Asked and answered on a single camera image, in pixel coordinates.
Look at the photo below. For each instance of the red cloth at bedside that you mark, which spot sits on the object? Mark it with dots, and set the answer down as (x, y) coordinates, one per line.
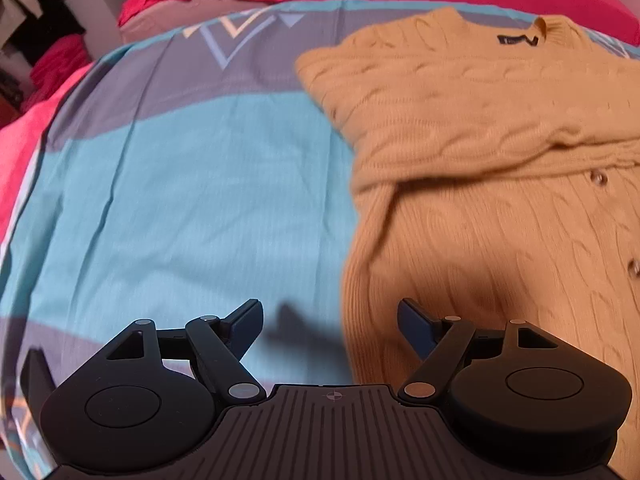
(67, 55)

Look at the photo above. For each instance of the blue grey patterned bedsheet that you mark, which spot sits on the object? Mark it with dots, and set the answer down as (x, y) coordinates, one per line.
(181, 176)

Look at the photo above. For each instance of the yellow cable-knit sweater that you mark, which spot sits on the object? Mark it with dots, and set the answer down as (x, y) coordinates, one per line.
(496, 176)

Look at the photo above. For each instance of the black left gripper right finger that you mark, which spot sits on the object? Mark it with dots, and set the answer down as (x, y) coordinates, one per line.
(439, 343)

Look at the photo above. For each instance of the pile of clothes on rack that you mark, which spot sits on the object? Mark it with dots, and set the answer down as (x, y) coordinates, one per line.
(28, 29)

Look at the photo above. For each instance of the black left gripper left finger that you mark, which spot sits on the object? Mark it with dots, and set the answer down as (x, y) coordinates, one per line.
(218, 345)

